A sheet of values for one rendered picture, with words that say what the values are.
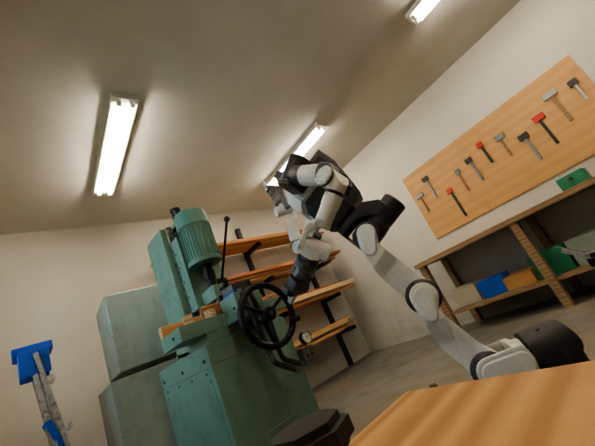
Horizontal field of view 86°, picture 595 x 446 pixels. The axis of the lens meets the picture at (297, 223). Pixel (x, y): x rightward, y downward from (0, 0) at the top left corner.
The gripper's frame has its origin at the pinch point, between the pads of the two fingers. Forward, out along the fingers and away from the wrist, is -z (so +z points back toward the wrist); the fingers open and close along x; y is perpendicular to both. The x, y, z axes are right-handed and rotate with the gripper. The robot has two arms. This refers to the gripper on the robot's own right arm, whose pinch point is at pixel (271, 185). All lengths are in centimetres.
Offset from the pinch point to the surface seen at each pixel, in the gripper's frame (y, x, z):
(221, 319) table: 16, 52, 80
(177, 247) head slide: 30, 58, 26
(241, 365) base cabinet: 22, 48, 100
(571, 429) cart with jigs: -91, 79, 149
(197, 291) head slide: 35, 52, 52
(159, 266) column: 49, 63, 25
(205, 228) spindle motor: 12, 48, 29
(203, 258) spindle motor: 17, 52, 45
